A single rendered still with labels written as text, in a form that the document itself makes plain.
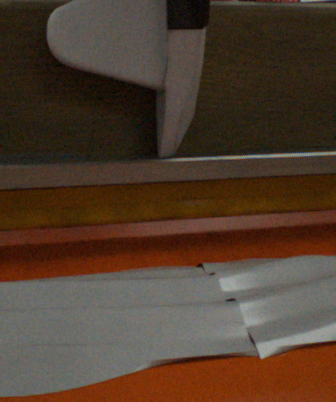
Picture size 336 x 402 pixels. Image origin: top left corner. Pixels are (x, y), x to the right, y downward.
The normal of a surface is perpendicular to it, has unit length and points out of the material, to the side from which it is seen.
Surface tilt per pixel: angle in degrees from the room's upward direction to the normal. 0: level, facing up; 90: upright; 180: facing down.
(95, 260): 0
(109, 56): 83
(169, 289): 30
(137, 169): 90
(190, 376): 0
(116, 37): 83
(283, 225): 0
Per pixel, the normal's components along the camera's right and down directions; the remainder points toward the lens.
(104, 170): 0.22, 0.22
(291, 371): 0.00, -0.97
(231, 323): 0.15, -0.62
